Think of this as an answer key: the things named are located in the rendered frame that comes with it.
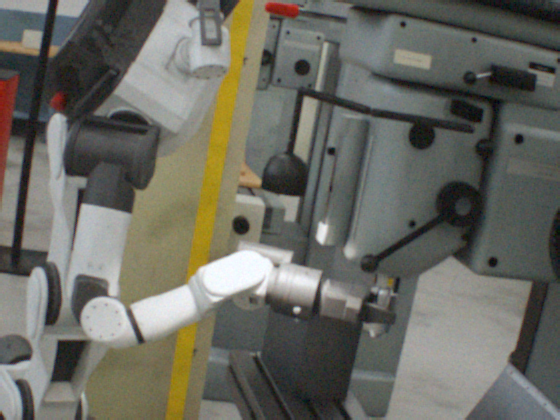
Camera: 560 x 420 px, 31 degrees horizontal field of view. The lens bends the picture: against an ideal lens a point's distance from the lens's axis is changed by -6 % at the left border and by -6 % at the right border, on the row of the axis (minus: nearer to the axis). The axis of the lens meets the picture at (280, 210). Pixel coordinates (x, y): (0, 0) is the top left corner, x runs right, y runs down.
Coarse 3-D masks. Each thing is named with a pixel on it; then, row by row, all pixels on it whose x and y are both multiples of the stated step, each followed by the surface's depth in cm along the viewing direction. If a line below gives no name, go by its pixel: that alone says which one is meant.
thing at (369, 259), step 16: (448, 192) 161; (464, 192) 161; (448, 208) 161; (464, 208) 161; (480, 208) 162; (432, 224) 161; (464, 224) 162; (400, 240) 161; (368, 256) 160; (384, 256) 160; (368, 272) 160
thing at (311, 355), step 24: (264, 336) 228; (288, 336) 215; (312, 336) 207; (336, 336) 209; (264, 360) 226; (288, 360) 214; (312, 360) 208; (336, 360) 210; (288, 384) 212; (312, 384) 210; (336, 384) 212
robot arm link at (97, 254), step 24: (96, 216) 172; (120, 216) 174; (96, 240) 172; (120, 240) 174; (72, 264) 174; (96, 264) 172; (120, 264) 175; (72, 288) 173; (96, 288) 171; (96, 312) 169; (120, 312) 170; (96, 336) 169; (120, 336) 170
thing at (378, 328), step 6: (372, 300) 175; (378, 300) 174; (396, 300) 176; (384, 306) 174; (390, 306) 175; (366, 324) 176; (372, 324) 175; (378, 324) 175; (384, 324) 175; (372, 330) 175; (378, 330) 175; (384, 330) 175
